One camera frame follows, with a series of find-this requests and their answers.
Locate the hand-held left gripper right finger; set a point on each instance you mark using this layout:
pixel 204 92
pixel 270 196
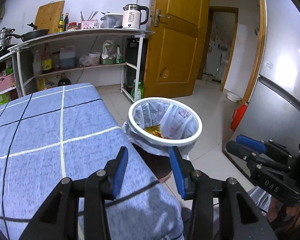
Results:
pixel 177 172

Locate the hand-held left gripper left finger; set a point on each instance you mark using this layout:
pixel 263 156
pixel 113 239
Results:
pixel 120 172

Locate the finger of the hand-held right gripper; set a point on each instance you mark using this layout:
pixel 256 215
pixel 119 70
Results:
pixel 250 141
pixel 240 151

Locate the red orange snack packet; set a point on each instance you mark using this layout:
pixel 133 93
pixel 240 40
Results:
pixel 166 137

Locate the yellow snack wrapper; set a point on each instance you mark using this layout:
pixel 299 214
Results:
pixel 152 130

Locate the white bin with liner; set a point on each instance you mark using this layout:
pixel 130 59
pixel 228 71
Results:
pixel 145 112

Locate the person's right hand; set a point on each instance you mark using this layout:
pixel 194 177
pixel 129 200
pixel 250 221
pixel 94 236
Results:
pixel 272 210

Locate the red thermos flask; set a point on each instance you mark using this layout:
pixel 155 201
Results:
pixel 238 117

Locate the white basin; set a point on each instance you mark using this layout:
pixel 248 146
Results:
pixel 233 97

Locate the silver refrigerator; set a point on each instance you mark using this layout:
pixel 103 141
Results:
pixel 277 80

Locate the mop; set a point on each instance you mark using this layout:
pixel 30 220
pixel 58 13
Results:
pixel 218 72

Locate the dark liquid jug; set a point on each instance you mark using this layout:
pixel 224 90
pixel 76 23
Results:
pixel 64 81

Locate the green bowl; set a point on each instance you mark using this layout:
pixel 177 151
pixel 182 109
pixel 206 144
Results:
pixel 108 61

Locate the yellow cooking oil jug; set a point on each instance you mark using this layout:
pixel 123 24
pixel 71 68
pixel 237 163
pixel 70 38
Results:
pixel 46 83

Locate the green spray bottle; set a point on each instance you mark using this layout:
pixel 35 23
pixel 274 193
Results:
pixel 119 56

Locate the white plastic tub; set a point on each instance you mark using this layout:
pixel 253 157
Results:
pixel 95 58

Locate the crumpled clear plastic bag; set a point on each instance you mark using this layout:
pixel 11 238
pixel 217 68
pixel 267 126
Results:
pixel 83 61

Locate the wooden door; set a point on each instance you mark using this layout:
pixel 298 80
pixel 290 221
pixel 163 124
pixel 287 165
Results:
pixel 180 42

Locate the white plastic bag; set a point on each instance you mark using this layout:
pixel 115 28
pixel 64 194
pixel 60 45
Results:
pixel 108 50

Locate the grey plastic jerrycan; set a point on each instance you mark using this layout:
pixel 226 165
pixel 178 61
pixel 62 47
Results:
pixel 67 58

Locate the dark glass jar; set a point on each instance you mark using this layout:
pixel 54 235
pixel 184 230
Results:
pixel 56 62

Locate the oil bottle yellow label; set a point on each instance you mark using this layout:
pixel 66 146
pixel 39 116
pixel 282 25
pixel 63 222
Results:
pixel 47 62

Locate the clear plastic bottle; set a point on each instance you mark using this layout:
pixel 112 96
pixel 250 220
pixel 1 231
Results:
pixel 37 65

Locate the green cardboard box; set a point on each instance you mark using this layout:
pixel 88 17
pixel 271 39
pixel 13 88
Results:
pixel 1 100

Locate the white metal kitchen rack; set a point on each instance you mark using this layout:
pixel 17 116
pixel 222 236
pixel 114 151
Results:
pixel 90 31

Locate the pink plastic basket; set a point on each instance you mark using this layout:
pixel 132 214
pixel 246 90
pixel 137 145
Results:
pixel 5 83

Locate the pink utensil holder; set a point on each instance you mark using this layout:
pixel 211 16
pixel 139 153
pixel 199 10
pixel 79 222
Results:
pixel 90 25

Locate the clear plastic container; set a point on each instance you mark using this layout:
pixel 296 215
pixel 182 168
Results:
pixel 111 22

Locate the red lid sauce jar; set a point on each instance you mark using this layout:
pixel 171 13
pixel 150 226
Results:
pixel 73 26

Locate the white electric kettle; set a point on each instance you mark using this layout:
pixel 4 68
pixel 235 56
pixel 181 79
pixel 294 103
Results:
pixel 131 17

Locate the dark sauce bottle yellow label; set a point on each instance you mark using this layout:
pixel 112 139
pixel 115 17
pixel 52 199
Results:
pixel 61 25

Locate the bundle of chopsticks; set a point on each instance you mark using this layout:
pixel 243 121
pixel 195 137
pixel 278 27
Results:
pixel 90 16

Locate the black frying pan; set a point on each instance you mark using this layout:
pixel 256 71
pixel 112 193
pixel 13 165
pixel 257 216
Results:
pixel 35 33

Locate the wooden side shelf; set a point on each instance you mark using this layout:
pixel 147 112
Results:
pixel 0 60

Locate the wooden cutting board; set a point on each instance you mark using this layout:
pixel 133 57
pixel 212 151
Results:
pixel 48 17

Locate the steel steamer pot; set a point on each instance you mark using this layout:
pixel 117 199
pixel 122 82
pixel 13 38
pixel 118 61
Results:
pixel 0 40

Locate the paper wall strip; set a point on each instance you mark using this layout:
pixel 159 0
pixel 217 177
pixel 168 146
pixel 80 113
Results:
pixel 153 2

